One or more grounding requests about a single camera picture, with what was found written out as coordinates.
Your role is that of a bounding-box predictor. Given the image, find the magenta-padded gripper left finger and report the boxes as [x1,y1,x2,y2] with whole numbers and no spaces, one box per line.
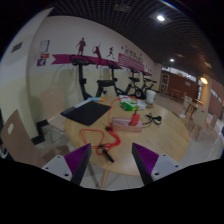
[41,143,93,186]

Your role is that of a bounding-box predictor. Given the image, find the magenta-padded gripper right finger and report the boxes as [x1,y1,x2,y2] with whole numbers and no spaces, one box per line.
[131,142,183,186]

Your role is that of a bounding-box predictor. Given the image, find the red charging cable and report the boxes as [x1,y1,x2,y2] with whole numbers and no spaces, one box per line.
[78,95,138,164]

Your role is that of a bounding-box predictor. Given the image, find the brown wooden chair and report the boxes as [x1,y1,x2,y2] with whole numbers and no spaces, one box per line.
[0,109,70,168]

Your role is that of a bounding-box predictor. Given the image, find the black mouse pad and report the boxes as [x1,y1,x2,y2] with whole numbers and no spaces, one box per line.
[60,100,112,127]

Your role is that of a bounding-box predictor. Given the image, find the wooden chairs and tables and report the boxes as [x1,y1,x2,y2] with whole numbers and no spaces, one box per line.
[170,88,222,141]

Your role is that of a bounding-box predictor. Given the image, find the green wet wipes pack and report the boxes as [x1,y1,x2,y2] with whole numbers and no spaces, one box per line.
[119,97,148,112]

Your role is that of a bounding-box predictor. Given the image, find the blue and orange marker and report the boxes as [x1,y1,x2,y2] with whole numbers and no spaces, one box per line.
[86,96,105,103]

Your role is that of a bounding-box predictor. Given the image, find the exercise bikes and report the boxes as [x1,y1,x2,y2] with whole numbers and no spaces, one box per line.
[68,54,158,101]

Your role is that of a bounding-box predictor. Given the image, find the ceiling lights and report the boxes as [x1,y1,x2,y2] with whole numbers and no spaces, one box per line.
[155,13,210,85]

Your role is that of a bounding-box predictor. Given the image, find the black power cord with plug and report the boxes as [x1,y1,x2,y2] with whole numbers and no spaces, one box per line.
[144,112,164,126]

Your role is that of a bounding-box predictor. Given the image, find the wall posters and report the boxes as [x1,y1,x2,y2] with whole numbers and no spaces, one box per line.
[36,39,51,68]

